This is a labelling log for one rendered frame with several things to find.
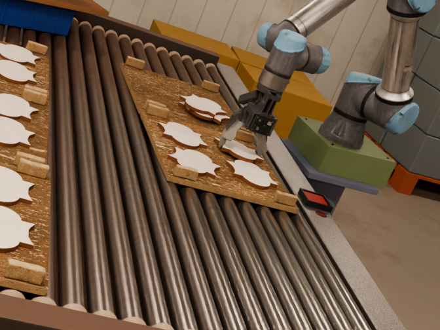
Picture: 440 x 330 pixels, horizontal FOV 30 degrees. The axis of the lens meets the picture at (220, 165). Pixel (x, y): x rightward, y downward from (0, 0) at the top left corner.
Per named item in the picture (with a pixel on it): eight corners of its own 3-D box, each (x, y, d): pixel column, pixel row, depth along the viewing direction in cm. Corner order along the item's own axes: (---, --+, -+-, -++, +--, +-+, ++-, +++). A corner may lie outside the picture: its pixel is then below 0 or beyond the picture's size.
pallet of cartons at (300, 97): (278, 122, 639) (302, 69, 624) (313, 170, 562) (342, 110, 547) (124, 74, 596) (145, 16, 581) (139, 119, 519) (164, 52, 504)
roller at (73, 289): (62, 25, 301) (66, 13, 300) (83, 351, 127) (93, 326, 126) (49, 21, 300) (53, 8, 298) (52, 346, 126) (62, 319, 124)
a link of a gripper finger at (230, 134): (216, 147, 215) (243, 124, 214) (211, 138, 220) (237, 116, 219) (223, 155, 217) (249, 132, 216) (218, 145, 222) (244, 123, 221)
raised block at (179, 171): (194, 179, 195) (198, 169, 194) (196, 182, 193) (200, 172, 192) (171, 173, 193) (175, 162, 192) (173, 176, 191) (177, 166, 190)
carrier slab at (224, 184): (251, 146, 240) (253, 142, 239) (296, 214, 204) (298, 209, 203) (139, 115, 227) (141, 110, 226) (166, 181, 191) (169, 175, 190)
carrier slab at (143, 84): (217, 96, 276) (219, 91, 276) (250, 145, 240) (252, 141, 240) (119, 66, 264) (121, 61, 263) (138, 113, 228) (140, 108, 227)
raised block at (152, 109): (165, 117, 229) (168, 108, 228) (166, 120, 227) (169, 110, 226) (145, 111, 227) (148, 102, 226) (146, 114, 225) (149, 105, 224)
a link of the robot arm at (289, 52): (316, 42, 211) (295, 38, 204) (298, 80, 214) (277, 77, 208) (295, 30, 215) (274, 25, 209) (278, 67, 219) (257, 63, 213)
